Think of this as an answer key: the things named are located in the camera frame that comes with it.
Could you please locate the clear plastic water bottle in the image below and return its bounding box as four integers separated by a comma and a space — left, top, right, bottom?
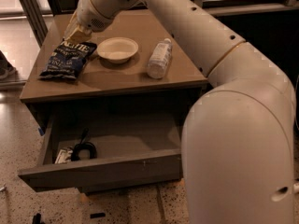
147, 38, 172, 79

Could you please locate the white packet in drawer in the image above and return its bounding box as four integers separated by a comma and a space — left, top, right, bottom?
55, 148, 73, 164

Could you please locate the black object bottom left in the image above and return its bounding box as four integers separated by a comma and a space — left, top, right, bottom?
32, 213, 44, 224

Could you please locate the grey open top drawer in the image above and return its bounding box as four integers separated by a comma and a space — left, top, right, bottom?
18, 112, 182, 193

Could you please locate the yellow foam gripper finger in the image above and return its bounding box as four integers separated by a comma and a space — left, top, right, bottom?
64, 12, 78, 40
67, 24, 92, 44

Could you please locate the white paper bowl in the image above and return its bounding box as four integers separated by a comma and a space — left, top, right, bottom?
97, 37, 138, 63

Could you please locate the small black floor object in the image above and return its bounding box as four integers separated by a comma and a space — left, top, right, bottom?
90, 213, 106, 218

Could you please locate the blue tape piece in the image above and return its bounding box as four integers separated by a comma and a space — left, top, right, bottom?
38, 128, 45, 136

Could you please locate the blue chip bag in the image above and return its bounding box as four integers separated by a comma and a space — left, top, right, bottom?
39, 40, 97, 79

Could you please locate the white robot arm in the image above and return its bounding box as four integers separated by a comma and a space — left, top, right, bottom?
64, 0, 296, 224

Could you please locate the brown cabinet with drawers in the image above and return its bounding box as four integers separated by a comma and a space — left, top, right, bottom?
19, 9, 209, 195

